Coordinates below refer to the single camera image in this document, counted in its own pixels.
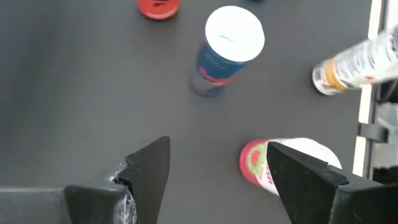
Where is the orange Fanta can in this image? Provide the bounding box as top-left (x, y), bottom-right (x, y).
top-left (136, 0), bottom-right (182, 21)

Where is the white Celsius can black lid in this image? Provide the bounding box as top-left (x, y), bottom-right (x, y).
top-left (312, 24), bottom-right (398, 96)

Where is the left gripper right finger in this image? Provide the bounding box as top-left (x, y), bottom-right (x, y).
top-left (266, 141), bottom-right (349, 224)

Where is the silver blue Red Bull can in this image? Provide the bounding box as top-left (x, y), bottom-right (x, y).
top-left (188, 5), bottom-right (266, 97)

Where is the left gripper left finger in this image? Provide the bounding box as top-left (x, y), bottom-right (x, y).
top-left (63, 135), bottom-right (171, 224)

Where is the black table mat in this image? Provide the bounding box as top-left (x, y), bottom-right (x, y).
top-left (0, 0), bottom-right (374, 224)

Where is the black edge bracket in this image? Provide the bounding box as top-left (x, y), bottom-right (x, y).
top-left (356, 122), bottom-right (391, 144)

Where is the white pink soda can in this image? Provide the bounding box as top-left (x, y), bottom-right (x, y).
top-left (238, 136), bottom-right (343, 197)

